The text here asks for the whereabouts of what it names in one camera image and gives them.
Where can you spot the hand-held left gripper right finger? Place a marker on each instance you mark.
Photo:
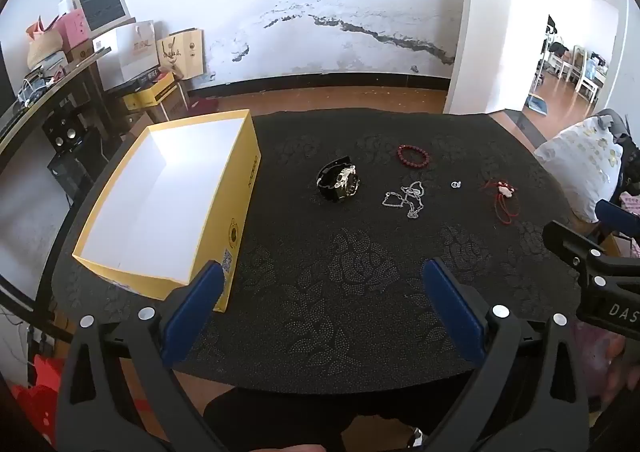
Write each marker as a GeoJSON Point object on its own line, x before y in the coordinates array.
{"type": "Point", "coordinates": [452, 312]}

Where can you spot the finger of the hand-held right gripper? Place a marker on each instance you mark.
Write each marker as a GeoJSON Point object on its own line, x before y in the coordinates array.
{"type": "Point", "coordinates": [570, 244]}
{"type": "Point", "coordinates": [620, 219]}

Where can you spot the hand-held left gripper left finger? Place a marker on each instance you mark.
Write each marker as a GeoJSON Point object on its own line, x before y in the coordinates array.
{"type": "Point", "coordinates": [192, 317]}

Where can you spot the yellow cardboard box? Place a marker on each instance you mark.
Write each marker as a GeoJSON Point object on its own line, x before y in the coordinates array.
{"type": "Point", "coordinates": [150, 192]}

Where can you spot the black wrist watch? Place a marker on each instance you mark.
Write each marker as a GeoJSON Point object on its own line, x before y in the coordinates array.
{"type": "Point", "coordinates": [337, 182]}

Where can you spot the person's right hand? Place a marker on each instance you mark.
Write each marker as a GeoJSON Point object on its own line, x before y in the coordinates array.
{"type": "Point", "coordinates": [625, 372]}

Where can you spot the white printed sack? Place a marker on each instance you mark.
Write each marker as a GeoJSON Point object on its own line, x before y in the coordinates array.
{"type": "Point", "coordinates": [580, 161]}

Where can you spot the black office chair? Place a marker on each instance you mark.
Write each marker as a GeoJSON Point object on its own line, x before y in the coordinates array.
{"type": "Point", "coordinates": [627, 141]}

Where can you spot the black patterned tablecloth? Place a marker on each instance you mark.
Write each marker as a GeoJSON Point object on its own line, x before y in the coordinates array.
{"type": "Point", "coordinates": [325, 257]}

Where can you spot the blue dustpan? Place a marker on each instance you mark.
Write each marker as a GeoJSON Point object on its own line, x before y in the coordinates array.
{"type": "Point", "coordinates": [536, 105]}

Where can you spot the white chair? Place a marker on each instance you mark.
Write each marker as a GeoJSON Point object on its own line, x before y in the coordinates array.
{"type": "Point", "coordinates": [587, 74]}

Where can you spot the red bag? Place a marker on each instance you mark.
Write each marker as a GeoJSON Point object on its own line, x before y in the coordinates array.
{"type": "Point", "coordinates": [37, 402]}

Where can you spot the brown cardboard box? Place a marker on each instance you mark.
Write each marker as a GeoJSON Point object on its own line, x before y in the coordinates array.
{"type": "Point", "coordinates": [176, 104]}

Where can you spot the white door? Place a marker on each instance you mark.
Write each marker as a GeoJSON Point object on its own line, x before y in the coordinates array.
{"type": "Point", "coordinates": [492, 41]}

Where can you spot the black speaker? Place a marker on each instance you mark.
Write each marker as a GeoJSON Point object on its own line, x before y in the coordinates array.
{"type": "Point", "coordinates": [62, 131]}

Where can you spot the small yellow box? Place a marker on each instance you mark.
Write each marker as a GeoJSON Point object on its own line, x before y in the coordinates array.
{"type": "Point", "coordinates": [150, 94]}

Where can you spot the brown paper bag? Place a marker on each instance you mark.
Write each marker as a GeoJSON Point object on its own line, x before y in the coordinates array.
{"type": "Point", "coordinates": [182, 54]}

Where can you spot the white paper bag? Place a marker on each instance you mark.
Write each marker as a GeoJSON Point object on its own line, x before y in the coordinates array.
{"type": "Point", "coordinates": [132, 54]}

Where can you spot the black desk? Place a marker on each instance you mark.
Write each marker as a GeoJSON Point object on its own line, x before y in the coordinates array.
{"type": "Point", "coordinates": [55, 84]}

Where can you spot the beige woven bag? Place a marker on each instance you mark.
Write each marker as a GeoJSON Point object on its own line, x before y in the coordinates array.
{"type": "Point", "coordinates": [45, 49]}

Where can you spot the pink box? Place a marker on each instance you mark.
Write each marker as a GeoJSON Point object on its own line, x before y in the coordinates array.
{"type": "Point", "coordinates": [72, 29]}

